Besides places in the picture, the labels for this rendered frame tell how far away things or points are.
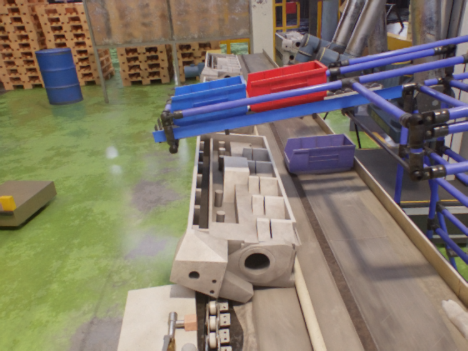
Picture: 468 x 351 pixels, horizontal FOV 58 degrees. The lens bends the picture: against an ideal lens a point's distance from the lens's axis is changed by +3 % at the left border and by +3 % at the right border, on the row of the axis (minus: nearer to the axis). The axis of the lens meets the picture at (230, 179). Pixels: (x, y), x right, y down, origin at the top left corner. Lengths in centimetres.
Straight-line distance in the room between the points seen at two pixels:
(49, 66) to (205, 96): 645
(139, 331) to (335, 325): 57
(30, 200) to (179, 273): 269
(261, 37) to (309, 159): 526
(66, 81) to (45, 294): 546
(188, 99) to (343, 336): 96
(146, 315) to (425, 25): 193
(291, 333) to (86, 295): 177
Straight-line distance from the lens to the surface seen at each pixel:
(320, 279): 147
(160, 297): 137
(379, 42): 340
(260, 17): 726
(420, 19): 247
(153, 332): 127
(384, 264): 157
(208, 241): 126
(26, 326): 277
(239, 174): 171
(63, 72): 792
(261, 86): 159
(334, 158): 220
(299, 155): 214
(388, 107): 126
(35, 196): 389
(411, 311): 141
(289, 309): 135
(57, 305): 282
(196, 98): 159
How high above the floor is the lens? 167
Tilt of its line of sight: 25 degrees down
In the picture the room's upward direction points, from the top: 5 degrees counter-clockwise
